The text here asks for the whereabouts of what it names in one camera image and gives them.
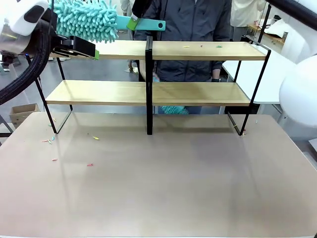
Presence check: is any bystander in beige shirt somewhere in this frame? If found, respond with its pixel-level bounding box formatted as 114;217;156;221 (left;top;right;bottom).
230;0;266;42

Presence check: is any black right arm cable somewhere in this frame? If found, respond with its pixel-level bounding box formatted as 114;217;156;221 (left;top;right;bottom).
266;0;317;24

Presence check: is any wooden desk with white sheet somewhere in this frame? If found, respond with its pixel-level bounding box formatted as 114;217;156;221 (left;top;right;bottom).
247;14;291;45

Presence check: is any two-tier wooden shelf rack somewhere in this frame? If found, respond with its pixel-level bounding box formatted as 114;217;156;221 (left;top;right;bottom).
26;36;272;136

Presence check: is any cardboard box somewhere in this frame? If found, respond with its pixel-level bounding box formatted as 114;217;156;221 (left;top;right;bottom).
9;103;40;129

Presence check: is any person in dark jacket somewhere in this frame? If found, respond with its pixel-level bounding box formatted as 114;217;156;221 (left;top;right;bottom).
133;0;232;115

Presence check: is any teal microfiber duster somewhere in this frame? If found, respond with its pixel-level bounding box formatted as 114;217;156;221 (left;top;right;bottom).
153;73;189;115
51;0;166;44

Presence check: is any person's right hand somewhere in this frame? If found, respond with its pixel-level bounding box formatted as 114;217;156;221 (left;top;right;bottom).
139;60;147;81

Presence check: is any black equipment on floor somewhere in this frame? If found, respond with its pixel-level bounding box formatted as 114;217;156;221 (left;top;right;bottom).
0;53;14;73

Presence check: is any black metal floor stand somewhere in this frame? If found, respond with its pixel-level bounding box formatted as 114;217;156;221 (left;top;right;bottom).
0;114;14;146

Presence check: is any black stand pole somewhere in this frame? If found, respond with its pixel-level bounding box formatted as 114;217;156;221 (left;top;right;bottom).
257;0;271;43

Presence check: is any person's right forearm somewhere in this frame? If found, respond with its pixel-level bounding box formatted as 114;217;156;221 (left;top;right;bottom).
133;31;147;62

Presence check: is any wooden shelf board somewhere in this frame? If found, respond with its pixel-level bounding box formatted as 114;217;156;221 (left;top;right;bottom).
46;79;251;107
51;39;269;61

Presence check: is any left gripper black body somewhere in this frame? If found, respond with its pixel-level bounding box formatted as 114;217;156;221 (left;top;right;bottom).
42;14;67;52

